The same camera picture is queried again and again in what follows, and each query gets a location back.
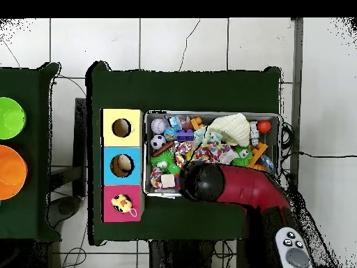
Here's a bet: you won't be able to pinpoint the mint green cloth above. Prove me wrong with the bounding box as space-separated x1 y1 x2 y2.
193 126 224 149

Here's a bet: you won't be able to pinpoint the large colourful dotted cloth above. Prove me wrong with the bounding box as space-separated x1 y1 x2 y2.
174 140 240 165

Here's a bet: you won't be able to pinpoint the cream yellow cloth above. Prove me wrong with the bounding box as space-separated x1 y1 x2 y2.
206 112 252 148

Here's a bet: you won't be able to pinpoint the yellow toy duck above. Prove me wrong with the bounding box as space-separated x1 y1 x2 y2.
111 193 138 218

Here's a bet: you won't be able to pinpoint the clear mesh bin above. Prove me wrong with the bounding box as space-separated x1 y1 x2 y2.
142 110 282 200

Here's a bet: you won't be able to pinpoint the wooden box with three holes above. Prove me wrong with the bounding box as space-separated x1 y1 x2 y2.
100 107 146 223

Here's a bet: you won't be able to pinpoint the purple toy block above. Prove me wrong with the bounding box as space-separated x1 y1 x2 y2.
176 128 195 142

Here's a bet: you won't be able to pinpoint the brown toy sausage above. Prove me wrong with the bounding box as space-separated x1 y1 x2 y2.
152 140 176 158

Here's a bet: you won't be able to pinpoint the green spiky toy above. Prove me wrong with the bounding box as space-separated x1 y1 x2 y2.
150 150 181 176

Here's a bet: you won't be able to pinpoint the black white soccer ball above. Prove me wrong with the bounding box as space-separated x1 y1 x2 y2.
150 134 167 151

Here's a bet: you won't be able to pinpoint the white baseball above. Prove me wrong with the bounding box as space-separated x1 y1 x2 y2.
150 118 167 135

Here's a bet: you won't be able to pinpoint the dark green table cloth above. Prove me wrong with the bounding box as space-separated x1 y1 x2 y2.
0 62 61 242
86 61 282 246

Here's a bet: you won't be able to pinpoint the green fuzzy toy big eyes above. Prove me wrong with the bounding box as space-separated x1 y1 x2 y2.
231 145 254 168

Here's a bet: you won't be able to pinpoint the long orange toy block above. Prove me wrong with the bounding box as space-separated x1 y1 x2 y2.
246 142 269 170

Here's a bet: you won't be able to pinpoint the orange plastic bowl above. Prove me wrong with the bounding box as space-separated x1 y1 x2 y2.
0 144 29 201

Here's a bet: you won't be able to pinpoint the green plastic bowl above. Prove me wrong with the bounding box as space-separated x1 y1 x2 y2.
0 96 27 140

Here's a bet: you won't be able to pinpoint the black frame stand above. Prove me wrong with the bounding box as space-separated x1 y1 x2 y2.
71 97 88 198

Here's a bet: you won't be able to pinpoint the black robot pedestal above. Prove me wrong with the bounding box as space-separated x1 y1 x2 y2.
149 239 215 268

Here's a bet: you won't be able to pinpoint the grey floor cable cover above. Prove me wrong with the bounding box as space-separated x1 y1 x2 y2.
289 17 304 193

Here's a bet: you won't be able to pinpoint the black cable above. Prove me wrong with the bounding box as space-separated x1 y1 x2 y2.
281 150 357 161

